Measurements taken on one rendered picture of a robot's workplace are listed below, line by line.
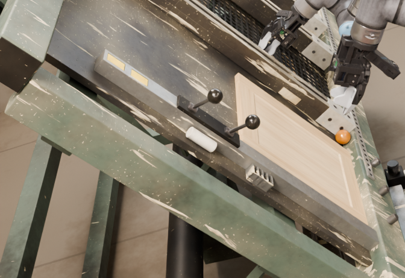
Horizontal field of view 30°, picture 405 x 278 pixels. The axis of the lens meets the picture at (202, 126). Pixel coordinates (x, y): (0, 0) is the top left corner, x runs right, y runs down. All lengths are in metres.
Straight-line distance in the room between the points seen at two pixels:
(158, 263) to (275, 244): 1.95
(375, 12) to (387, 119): 2.38
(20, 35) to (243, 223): 0.66
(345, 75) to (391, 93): 2.47
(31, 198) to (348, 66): 1.66
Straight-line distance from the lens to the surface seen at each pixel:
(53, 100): 1.58
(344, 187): 2.34
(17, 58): 1.54
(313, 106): 2.53
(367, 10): 1.79
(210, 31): 2.35
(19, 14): 1.61
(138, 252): 3.83
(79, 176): 4.52
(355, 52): 1.85
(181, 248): 2.66
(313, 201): 2.07
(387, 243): 2.23
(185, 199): 1.72
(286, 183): 2.02
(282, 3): 3.11
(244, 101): 2.22
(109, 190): 3.99
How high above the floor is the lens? 2.50
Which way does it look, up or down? 34 degrees down
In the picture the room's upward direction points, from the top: 21 degrees counter-clockwise
